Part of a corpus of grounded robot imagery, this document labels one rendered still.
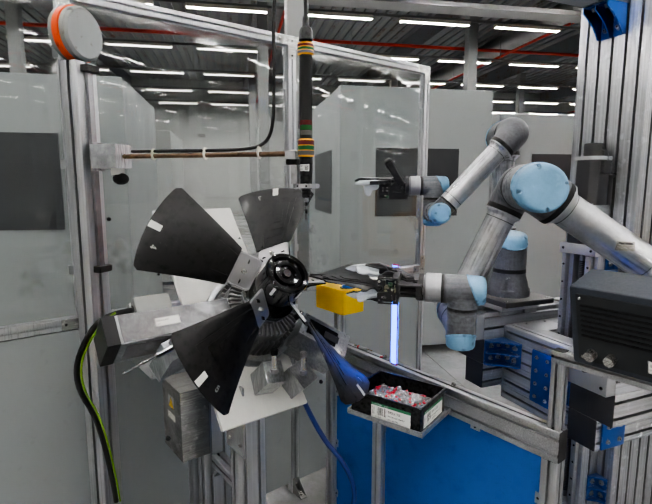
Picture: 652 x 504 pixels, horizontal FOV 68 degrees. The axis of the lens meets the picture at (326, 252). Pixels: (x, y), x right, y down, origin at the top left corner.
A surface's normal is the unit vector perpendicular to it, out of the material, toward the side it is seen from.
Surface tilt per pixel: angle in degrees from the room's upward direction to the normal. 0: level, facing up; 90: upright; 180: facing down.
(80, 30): 90
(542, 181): 86
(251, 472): 90
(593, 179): 90
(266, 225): 47
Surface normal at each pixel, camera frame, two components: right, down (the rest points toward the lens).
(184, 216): 0.27, -0.13
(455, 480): -0.79, 0.08
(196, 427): 0.62, 0.11
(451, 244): 0.19, 0.14
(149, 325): 0.47, -0.55
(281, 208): -0.15, -0.66
